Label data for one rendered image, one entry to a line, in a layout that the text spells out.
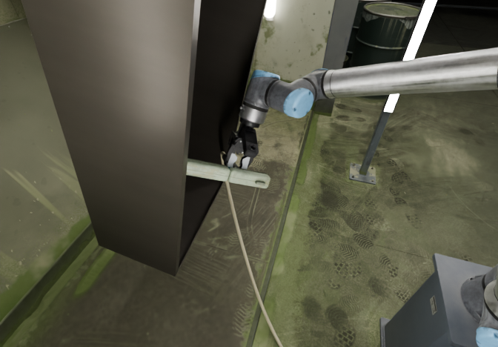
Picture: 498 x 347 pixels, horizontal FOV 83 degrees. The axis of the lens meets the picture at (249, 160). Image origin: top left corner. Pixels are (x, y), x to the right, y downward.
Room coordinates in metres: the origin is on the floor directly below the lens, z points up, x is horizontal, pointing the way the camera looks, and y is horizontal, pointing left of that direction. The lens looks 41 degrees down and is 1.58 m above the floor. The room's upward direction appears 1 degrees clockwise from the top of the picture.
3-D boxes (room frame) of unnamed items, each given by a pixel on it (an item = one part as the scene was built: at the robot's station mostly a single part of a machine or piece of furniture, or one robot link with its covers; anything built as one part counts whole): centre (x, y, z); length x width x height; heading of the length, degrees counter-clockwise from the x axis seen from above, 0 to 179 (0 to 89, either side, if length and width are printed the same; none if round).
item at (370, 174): (1.65, -0.92, 0.01); 0.20 x 0.20 x 0.01; 73
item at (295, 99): (0.79, -0.13, 1.15); 0.12 x 0.12 x 0.09; 46
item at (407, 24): (3.11, -1.42, 0.44); 0.59 x 0.58 x 0.89; 178
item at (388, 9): (3.11, -1.42, 0.86); 0.54 x 0.54 x 0.01
